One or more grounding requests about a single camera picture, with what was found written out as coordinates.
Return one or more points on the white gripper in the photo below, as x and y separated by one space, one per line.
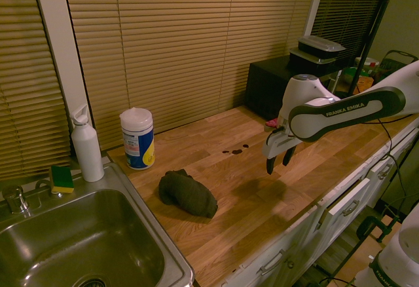
276 143

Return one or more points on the dark green cloth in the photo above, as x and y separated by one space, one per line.
188 195

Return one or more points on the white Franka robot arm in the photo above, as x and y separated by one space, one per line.
343 110

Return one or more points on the dark liquid spill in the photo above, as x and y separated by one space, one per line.
236 151

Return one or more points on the red knob on wrist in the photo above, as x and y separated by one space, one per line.
271 122

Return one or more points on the black microwave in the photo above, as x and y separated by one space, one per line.
265 84

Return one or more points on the white kitchen cabinet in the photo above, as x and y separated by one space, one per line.
340 221

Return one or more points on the black lidded food container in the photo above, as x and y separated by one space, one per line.
307 62
319 46

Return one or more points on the black clamp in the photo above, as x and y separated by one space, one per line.
373 226

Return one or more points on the white bucket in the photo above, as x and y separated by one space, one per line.
368 62

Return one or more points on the white wipes canister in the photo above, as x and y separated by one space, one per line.
137 143

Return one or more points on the wide beige window blind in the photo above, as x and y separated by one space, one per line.
183 48

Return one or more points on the dark shaded window blind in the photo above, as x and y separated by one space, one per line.
347 11

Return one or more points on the white water bottle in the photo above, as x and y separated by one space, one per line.
86 149

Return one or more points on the stainless steel sink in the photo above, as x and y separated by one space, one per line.
82 234

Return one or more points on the green and yellow sponge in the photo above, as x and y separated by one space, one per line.
61 179

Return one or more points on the small metal sink loop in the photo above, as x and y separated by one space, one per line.
42 183

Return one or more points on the narrow beige window blind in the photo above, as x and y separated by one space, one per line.
26 87

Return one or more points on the black camera stand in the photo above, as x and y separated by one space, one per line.
373 31

